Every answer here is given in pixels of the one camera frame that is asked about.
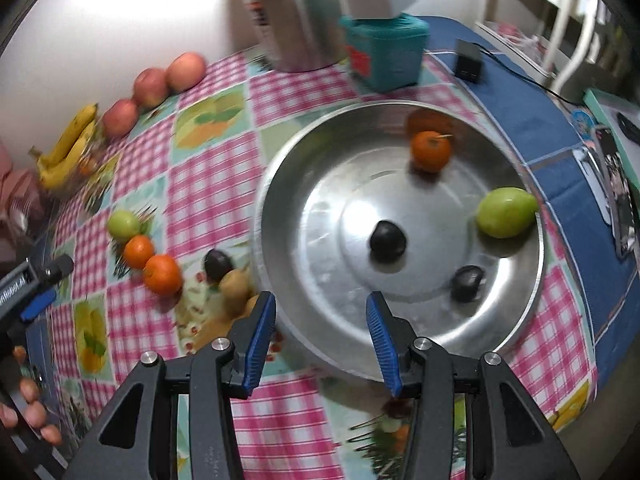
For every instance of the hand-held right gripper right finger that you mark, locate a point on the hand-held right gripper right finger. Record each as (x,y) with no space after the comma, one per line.
(385,345)

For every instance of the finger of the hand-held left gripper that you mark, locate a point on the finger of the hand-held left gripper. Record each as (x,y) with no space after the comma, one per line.
(37,307)
(55,267)

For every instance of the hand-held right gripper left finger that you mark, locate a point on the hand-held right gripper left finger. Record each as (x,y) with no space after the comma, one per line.
(257,345)

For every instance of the brown longan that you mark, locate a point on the brown longan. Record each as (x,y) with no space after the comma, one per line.
(235,286)
(248,307)

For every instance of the dark purple plum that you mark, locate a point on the dark purple plum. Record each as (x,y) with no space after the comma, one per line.
(387,242)
(216,265)
(467,284)

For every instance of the stainless steel basin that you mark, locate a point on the stainless steel basin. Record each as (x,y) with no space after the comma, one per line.
(325,200)

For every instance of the orange tangerine with stem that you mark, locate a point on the orange tangerine with stem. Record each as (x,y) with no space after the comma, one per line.
(430,152)

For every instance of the person's left hand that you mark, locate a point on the person's left hand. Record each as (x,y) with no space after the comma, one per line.
(35,413)

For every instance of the yellow banana bunch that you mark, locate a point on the yellow banana bunch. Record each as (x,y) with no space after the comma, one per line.
(65,145)

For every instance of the red apple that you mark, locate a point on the red apple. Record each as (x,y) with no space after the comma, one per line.
(150,87)
(120,117)
(186,71)

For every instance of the blue table cloth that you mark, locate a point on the blue table cloth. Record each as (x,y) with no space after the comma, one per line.
(565,170)

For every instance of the white phone stand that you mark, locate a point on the white phone stand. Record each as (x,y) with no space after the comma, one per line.
(592,170)

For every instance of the smartphone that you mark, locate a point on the smartphone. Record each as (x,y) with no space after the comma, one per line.
(620,195)

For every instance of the teal box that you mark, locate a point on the teal box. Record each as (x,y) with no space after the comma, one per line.
(390,55)

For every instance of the black power adapter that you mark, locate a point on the black power adapter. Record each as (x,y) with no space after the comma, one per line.
(469,62)

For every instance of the round blue cartoon sticker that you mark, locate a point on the round blue cartoon sticker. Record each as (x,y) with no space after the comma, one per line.
(584,122)

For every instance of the green cardboard box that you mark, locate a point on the green cardboard box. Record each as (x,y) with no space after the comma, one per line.
(607,110)

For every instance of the black oval device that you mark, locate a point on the black oval device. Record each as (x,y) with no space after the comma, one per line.
(628,126)

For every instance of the pink plastic bag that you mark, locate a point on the pink plastic bag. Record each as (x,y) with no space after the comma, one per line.
(510,35)

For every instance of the stainless steel thermos jug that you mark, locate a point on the stainless steel thermos jug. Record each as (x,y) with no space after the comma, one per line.
(295,10)

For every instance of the white plastic chair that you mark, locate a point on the white plastic chair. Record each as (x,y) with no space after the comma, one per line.
(562,25)

